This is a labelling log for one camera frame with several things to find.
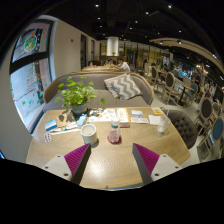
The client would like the white drinking straw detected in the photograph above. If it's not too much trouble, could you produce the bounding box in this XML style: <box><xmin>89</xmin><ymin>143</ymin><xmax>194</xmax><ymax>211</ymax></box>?
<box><xmin>163</xmin><ymin>109</ymin><xmax>170</xmax><ymax>124</ymax></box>

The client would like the grey white chevron cushion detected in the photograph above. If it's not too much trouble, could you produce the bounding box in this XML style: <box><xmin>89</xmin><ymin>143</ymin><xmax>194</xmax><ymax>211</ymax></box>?
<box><xmin>103</xmin><ymin>73</ymin><xmax>143</xmax><ymax>101</ymax></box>

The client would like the pale ceramic mug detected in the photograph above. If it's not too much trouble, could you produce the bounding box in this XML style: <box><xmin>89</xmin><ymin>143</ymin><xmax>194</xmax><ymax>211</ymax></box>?
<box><xmin>80</xmin><ymin>123</ymin><xmax>99</xmax><ymax>146</ymax></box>

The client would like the person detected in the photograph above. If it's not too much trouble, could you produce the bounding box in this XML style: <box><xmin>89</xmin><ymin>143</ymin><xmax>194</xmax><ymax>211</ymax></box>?
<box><xmin>116</xmin><ymin>58</ymin><xmax>132</xmax><ymax>72</ymax></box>

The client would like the green potted plant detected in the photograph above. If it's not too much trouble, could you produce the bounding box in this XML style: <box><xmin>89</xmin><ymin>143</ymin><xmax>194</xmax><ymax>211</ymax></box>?
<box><xmin>54</xmin><ymin>75</ymin><xmax>107</xmax><ymax>116</ymax></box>

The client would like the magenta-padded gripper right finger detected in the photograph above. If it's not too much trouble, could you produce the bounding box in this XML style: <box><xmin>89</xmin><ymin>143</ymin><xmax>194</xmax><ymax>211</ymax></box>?
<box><xmin>131</xmin><ymin>142</ymin><xmax>184</xmax><ymax>185</ymax></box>

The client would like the grey curved sofa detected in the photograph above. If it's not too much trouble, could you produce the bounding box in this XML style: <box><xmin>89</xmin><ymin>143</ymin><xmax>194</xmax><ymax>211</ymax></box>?
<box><xmin>43</xmin><ymin>70</ymin><xmax>155</xmax><ymax>113</ymax></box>

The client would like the framed colourful poster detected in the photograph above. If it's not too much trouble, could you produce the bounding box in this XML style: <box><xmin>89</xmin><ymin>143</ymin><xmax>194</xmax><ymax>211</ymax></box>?
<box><xmin>11</xmin><ymin>21</ymin><xmax>54</xmax><ymax>63</ymax></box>

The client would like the small yellow card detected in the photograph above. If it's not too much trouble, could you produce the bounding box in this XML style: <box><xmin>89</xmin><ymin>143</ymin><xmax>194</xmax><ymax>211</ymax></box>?
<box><xmin>151</xmin><ymin>106</ymin><xmax>164</xmax><ymax>115</ymax></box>

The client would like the clear plastic bottle white cap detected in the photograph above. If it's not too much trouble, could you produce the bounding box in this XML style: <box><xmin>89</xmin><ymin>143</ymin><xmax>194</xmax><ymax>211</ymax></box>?
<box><xmin>108</xmin><ymin>116</ymin><xmax>122</xmax><ymax>144</ymax></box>

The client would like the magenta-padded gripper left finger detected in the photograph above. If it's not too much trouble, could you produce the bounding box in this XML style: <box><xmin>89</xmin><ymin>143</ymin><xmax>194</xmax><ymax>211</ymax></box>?
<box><xmin>41</xmin><ymin>143</ymin><xmax>92</xmax><ymax>186</ymax></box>

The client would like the light blue small carton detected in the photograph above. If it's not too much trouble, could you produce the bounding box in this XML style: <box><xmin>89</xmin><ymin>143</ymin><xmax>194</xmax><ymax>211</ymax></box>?
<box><xmin>76</xmin><ymin>113</ymin><xmax>88</xmax><ymax>128</ymax></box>

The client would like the blue and white flat box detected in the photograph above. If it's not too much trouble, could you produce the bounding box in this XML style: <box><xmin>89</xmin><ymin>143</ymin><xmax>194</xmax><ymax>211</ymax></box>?
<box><xmin>44</xmin><ymin>119</ymin><xmax>59</xmax><ymax>132</ymax></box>

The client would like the group of ceiling lights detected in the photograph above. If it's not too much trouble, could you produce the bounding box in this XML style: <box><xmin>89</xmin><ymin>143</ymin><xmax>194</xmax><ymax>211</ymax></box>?
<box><xmin>94</xmin><ymin>3</ymin><xmax>221</xmax><ymax>59</ymax></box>

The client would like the printed leaflet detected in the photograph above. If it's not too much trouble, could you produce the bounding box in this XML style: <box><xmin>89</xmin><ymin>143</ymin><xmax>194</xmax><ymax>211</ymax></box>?
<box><xmin>87</xmin><ymin>108</ymin><xmax>118</xmax><ymax>123</ymax></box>

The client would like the grey tufted chair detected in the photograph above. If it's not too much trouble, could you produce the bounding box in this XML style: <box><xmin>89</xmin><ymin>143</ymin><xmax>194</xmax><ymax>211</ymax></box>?
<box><xmin>166</xmin><ymin>109</ymin><xmax>199</xmax><ymax>150</ymax></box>

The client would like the group of dining chairs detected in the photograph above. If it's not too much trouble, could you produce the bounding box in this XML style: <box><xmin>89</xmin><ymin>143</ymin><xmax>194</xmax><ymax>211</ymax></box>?
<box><xmin>143</xmin><ymin>63</ymin><xmax>224</xmax><ymax>161</ymax></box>

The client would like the clear plastic cup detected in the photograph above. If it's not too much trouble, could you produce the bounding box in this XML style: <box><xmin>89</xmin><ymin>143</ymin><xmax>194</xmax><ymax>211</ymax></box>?
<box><xmin>156</xmin><ymin>115</ymin><xmax>172</xmax><ymax>135</ymax></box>

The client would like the long white tube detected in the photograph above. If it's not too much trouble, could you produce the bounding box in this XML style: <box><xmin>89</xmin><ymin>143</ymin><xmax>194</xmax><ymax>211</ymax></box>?
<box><xmin>49</xmin><ymin>128</ymin><xmax>81</xmax><ymax>136</ymax></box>

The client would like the small white blue box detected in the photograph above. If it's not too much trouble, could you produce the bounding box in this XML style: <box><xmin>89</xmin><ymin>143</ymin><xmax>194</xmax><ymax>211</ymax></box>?
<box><xmin>130</xmin><ymin>109</ymin><xmax>145</xmax><ymax>118</ymax></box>

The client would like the silver pill blister pack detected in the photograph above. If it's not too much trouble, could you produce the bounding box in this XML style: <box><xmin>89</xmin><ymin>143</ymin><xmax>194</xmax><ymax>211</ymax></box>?
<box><xmin>43</xmin><ymin>131</ymin><xmax>53</xmax><ymax>144</ymax></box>

